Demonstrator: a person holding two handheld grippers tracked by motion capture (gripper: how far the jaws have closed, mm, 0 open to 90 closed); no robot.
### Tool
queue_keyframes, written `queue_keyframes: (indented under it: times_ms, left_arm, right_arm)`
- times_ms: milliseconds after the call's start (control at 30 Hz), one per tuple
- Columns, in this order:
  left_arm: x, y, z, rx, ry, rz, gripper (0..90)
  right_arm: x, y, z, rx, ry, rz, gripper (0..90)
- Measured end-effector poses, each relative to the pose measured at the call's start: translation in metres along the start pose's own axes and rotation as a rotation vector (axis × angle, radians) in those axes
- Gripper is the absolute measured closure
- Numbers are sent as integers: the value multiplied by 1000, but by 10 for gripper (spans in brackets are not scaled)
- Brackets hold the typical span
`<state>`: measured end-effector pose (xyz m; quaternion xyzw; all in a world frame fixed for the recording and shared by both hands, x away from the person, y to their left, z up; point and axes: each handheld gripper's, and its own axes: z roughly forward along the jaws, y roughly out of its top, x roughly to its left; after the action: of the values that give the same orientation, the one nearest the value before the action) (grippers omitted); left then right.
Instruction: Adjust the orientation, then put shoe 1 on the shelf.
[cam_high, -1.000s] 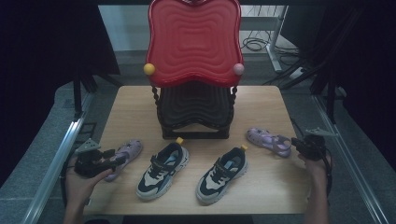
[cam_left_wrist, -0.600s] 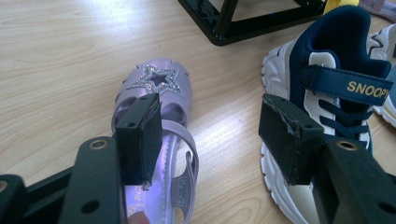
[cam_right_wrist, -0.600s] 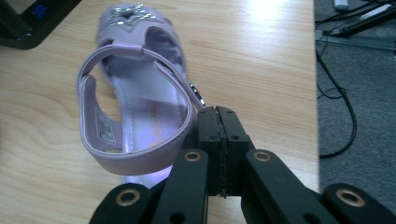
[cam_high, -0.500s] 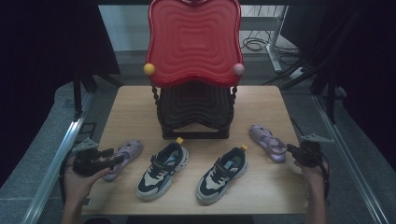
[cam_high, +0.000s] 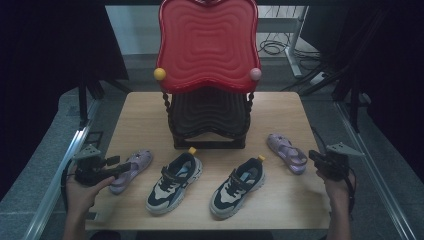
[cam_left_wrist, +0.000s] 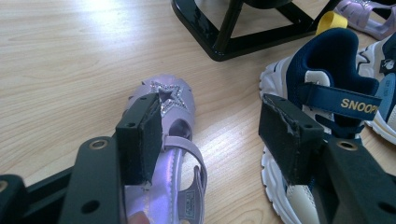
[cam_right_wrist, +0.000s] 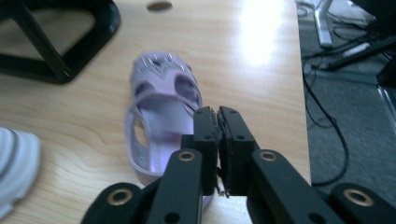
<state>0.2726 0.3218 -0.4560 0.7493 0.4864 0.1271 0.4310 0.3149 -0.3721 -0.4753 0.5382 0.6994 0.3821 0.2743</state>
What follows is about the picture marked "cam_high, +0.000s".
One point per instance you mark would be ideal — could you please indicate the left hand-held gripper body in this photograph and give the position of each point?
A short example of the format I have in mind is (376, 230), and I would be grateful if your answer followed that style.
(88, 171)

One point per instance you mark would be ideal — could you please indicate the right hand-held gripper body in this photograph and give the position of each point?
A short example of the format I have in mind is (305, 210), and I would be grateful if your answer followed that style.
(336, 166)

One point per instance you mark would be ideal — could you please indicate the purple sandal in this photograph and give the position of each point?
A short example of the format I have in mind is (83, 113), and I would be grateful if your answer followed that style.
(141, 158)
(286, 151)

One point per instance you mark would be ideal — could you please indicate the navy and white sneaker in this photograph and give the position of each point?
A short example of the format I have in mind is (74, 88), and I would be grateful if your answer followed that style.
(230, 196)
(166, 196)

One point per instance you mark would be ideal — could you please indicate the red plastic shoe rack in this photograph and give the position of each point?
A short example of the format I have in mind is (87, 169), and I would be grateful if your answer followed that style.
(208, 46)

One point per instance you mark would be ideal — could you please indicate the person's right hand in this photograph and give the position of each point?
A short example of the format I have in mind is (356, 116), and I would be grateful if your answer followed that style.
(340, 195)

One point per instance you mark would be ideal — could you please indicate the person's left hand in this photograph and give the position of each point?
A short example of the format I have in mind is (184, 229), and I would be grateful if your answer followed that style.
(80, 200)

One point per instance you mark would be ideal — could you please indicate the black metal stand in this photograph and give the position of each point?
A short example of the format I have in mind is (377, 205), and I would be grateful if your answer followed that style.
(355, 110)
(82, 106)

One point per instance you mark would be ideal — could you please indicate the white power strip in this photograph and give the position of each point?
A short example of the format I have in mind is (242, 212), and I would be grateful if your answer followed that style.
(318, 78)

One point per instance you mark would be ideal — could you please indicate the white desk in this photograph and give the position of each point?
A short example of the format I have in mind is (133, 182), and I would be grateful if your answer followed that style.
(295, 50)

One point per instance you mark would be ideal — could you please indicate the black curtain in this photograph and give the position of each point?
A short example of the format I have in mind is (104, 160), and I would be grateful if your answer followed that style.
(393, 66)
(50, 66)

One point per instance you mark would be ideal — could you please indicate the black floor bracket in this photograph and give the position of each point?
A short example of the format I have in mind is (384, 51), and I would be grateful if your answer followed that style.
(95, 138)

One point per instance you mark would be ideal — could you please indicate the metal floor rail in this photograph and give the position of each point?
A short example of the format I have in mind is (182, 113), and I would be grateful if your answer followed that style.
(78, 140)
(371, 166)

